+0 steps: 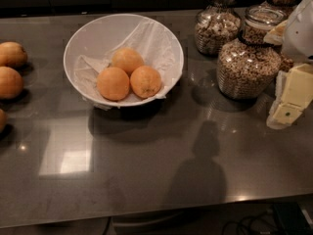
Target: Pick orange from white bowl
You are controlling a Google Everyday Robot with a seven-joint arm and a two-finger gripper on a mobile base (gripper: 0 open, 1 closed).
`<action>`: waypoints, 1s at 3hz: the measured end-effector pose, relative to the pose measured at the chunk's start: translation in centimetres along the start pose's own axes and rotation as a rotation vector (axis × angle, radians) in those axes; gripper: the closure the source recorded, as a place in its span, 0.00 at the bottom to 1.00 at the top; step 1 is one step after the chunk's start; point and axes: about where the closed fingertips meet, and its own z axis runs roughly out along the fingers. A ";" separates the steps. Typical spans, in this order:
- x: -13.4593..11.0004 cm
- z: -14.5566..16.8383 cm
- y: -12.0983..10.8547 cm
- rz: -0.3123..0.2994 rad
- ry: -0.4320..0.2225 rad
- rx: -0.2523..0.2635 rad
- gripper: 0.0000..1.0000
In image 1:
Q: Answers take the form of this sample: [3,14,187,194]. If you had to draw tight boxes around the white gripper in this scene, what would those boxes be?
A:
[263,0,313,129]

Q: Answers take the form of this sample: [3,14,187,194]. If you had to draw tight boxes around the orange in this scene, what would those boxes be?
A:
[0,109,7,133]
[130,66,161,99]
[0,67,23,99]
[0,42,27,69]
[112,47,144,75]
[97,67,130,101]

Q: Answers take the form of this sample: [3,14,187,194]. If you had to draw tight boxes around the white bowl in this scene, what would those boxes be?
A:
[63,13,185,109]

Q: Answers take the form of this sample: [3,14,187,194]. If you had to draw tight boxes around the front glass cereal jar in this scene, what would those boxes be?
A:
[216,6,287,100]

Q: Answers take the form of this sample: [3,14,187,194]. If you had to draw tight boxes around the back left glass cereal jar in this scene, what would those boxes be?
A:
[195,0,242,56]

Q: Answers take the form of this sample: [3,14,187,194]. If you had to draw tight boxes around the white paper napkin liner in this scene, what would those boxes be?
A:
[73,18,179,111]

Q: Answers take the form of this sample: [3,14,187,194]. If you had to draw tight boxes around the black box under table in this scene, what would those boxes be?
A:
[272,203,313,235]

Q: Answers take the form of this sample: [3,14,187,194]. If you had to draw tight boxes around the black cables under table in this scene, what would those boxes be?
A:
[221,212,278,235]

